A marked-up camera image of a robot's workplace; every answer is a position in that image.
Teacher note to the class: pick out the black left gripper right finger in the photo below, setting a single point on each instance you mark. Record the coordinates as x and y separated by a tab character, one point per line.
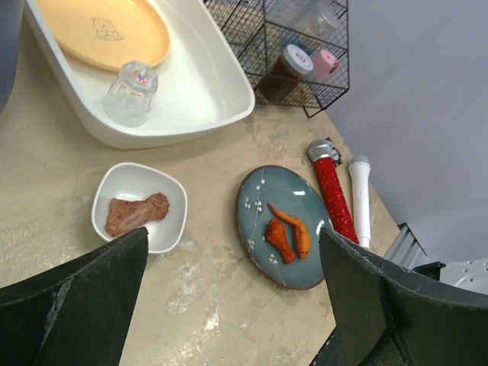
386	314

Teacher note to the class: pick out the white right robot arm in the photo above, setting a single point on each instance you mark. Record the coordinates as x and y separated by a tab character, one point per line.
471	275

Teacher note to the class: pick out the left orange chicken piece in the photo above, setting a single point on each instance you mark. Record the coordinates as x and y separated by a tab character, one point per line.
276	235

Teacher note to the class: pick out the pink lid spice jar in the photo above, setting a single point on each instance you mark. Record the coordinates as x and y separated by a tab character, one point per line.
324	65

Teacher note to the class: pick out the black wire basket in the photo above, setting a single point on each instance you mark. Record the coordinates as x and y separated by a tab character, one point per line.
258	31

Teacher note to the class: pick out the red glitter tube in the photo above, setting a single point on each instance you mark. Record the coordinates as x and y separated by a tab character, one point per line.
320	154

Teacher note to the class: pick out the blue trash bin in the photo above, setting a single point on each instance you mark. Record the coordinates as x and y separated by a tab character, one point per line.
10	31

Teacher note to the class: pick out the white plastic tub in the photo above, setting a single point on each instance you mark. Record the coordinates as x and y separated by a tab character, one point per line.
202	86

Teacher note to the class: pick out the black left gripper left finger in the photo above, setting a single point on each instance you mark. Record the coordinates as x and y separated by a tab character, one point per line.
77	313

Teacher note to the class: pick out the clear wine glass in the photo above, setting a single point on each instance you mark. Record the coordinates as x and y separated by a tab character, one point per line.
129	99

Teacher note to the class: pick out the blue ceramic plate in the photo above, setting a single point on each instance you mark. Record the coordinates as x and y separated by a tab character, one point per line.
289	192

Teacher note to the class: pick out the white plastic tube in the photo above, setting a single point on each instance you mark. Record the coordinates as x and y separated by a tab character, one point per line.
359	170

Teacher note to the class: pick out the yellow plastic plate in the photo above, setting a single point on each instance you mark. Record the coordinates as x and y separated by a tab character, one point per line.
107	34

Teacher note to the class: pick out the small white green bowl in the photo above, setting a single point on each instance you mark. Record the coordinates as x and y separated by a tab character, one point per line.
135	182

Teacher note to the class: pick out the orange chicken piece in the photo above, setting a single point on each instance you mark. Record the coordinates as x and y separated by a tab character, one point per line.
302	238
276	235

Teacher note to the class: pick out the pink meat piece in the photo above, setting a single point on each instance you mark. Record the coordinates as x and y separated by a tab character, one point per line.
125	216

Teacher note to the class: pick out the right orange chicken piece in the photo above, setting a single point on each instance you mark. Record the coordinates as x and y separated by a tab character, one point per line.
302	238

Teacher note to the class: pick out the red label brown jar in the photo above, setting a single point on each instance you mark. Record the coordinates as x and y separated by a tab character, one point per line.
288	71

